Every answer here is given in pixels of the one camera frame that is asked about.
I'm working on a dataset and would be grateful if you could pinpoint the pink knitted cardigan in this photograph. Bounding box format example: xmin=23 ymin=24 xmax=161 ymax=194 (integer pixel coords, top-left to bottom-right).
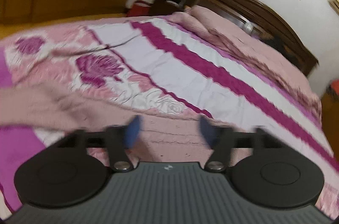
xmin=1 ymin=84 xmax=212 ymax=165

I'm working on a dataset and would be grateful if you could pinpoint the wooden side cabinet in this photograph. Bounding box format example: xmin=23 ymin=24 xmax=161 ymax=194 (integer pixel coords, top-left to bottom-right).
xmin=321 ymin=79 xmax=339 ymax=160

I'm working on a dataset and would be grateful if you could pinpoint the pink folded quilt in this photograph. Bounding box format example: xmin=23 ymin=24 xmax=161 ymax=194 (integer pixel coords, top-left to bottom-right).
xmin=168 ymin=6 xmax=322 ymax=123

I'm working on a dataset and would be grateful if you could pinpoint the floral striped bed cover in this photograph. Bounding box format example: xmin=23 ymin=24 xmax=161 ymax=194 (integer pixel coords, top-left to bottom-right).
xmin=1 ymin=17 xmax=338 ymax=218

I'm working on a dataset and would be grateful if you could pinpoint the dark wooden headboard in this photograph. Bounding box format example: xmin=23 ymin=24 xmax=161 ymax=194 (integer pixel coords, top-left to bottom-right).
xmin=184 ymin=0 xmax=318 ymax=77

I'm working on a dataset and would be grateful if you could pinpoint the red shopping bag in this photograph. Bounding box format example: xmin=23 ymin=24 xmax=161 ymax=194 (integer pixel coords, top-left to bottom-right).
xmin=126 ymin=0 xmax=152 ymax=17

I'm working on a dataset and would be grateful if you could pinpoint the dark bedside table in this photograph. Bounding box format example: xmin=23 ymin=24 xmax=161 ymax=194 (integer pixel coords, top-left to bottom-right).
xmin=148 ymin=0 xmax=183 ymax=17

